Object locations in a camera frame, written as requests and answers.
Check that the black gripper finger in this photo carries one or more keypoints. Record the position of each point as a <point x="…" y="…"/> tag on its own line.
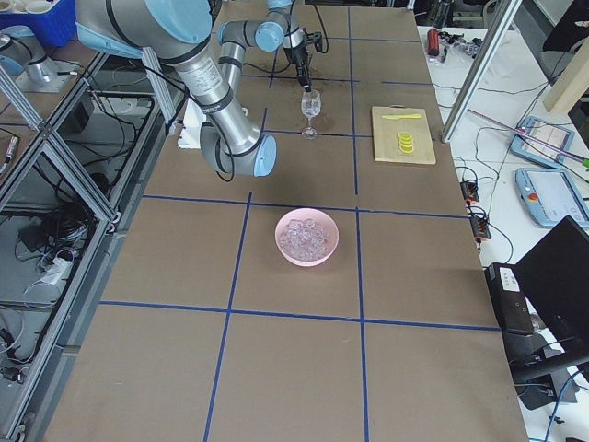
<point x="306" y="80"/>
<point x="300" y="74"/>

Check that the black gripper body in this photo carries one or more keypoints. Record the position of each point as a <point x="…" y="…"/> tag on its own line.
<point x="294" y="53"/>

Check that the clear wine glass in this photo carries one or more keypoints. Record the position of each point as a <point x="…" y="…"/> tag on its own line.
<point x="310" y="107"/>

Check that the pile of clear ice cubes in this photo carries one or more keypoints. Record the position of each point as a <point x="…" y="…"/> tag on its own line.
<point x="304" y="240"/>

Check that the yellow plastic knife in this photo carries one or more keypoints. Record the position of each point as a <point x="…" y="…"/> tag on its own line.
<point x="406" y="116"/>

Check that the bamboo cutting board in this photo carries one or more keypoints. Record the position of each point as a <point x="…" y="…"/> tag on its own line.
<point x="385" y="137"/>

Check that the red cylinder object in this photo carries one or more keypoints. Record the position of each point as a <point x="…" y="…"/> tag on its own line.
<point x="433" y="45"/>

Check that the pink bowl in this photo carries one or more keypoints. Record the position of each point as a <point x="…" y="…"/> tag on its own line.
<point x="319" y="216"/>

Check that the orange black connector block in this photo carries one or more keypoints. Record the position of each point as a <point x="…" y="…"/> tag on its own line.
<point x="469" y="191"/>

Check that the blue grey teach pendant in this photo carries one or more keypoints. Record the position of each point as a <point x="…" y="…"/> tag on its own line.
<point x="545" y="143"/>

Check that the blue plastic crate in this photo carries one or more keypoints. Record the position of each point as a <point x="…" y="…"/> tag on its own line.
<point x="52" y="22"/>

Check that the wooden plank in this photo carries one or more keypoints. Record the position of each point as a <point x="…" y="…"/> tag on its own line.
<point x="571" y="85"/>

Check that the black box with label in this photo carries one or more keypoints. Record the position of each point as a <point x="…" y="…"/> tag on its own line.
<point x="508" y="301"/>

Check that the black monitor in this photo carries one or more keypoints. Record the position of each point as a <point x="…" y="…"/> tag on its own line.
<point x="553" y="276"/>

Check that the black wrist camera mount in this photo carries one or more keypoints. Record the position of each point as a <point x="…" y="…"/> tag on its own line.
<point x="314" y="39"/>

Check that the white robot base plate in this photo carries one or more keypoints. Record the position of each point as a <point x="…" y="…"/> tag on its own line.
<point x="192" y="123"/>

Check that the aluminium frame post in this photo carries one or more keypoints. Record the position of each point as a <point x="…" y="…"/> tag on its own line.
<point x="491" y="42"/>

